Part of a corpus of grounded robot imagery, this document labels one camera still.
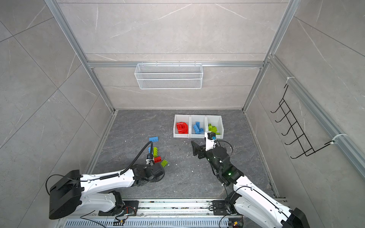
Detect white three-compartment bin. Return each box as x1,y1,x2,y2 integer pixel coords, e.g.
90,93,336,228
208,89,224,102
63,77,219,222
173,115,224,139

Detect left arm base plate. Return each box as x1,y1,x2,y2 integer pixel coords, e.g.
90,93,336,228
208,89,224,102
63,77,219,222
98,200,139,217

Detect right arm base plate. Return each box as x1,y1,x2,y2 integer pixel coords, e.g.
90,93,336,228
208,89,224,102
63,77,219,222
208,200,236,216

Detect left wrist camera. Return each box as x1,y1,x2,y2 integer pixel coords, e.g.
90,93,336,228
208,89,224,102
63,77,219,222
146,154,155,165

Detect white wire mesh basket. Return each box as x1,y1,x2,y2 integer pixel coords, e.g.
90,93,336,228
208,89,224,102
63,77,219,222
135,63,203,89

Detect red arch lego piece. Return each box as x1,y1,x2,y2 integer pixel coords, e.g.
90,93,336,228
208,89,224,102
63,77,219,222
176,122,189,135

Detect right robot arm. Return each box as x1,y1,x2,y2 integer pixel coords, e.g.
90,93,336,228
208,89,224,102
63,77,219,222
191,139,309,228

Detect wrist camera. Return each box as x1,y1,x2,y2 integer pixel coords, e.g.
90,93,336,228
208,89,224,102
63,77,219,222
146,154,155,165
204,132,216,151

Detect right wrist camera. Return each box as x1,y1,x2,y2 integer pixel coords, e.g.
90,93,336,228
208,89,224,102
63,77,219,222
204,132,216,151

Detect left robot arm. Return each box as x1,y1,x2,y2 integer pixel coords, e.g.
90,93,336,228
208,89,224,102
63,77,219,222
46,141,165,220

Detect black wire hook rack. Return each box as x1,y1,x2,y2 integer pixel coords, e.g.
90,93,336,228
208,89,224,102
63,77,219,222
270,84,336,159

